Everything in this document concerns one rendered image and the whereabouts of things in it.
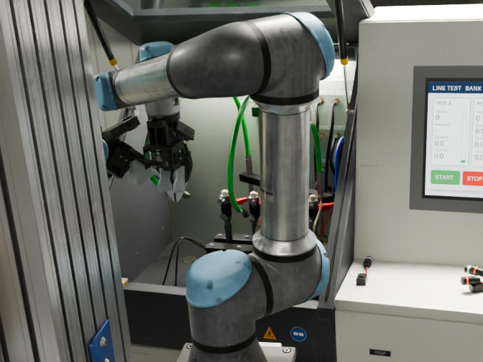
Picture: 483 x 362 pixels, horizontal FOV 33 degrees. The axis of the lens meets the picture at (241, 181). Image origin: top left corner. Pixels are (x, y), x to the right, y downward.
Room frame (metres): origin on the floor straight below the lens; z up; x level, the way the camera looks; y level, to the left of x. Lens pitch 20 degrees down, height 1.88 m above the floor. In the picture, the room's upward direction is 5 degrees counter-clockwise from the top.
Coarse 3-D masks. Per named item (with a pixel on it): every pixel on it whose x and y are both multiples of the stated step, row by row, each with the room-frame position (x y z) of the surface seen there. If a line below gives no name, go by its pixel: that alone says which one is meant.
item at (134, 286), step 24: (144, 288) 1.83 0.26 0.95; (168, 288) 1.82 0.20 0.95; (144, 312) 1.82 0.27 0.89; (168, 312) 1.80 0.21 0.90; (288, 312) 1.68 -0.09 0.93; (312, 312) 1.66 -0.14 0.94; (144, 336) 1.82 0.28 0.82; (168, 336) 1.80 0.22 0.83; (288, 336) 1.69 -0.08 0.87; (312, 336) 1.66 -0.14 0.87; (312, 360) 1.67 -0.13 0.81
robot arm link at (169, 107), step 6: (156, 102) 1.69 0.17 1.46; (162, 102) 1.69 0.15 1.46; (168, 102) 1.69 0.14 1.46; (174, 102) 1.70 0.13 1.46; (180, 102) 1.71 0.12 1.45; (150, 108) 1.69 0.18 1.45; (156, 108) 1.69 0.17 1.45; (162, 108) 1.69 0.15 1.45; (168, 108) 1.69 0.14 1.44; (174, 108) 1.70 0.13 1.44; (150, 114) 1.70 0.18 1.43; (156, 114) 1.69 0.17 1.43; (162, 114) 1.69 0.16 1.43; (168, 114) 1.69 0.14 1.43; (174, 114) 1.70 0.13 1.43
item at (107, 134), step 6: (126, 120) 1.93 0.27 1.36; (132, 120) 1.93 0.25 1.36; (138, 120) 1.94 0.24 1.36; (114, 126) 1.91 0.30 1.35; (120, 126) 1.91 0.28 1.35; (126, 126) 1.92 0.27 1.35; (132, 126) 1.92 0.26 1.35; (102, 132) 1.90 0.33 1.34; (108, 132) 1.89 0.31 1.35; (114, 132) 1.90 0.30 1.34; (120, 132) 1.90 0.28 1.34; (108, 138) 1.88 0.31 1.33; (114, 138) 1.89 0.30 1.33
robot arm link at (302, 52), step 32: (256, 32) 1.24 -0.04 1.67; (288, 32) 1.26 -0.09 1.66; (320, 32) 1.29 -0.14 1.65; (288, 64) 1.24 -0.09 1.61; (320, 64) 1.28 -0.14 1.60; (256, 96) 1.28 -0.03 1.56; (288, 96) 1.26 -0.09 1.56; (288, 128) 1.28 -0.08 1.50; (288, 160) 1.28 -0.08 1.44; (288, 192) 1.29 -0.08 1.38; (288, 224) 1.29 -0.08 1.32; (256, 256) 1.31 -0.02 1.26; (288, 256) 1.28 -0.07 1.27; (320, 256) 1.33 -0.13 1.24; (288, 288) 1.28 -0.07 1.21; (320, 288) 1.32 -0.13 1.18
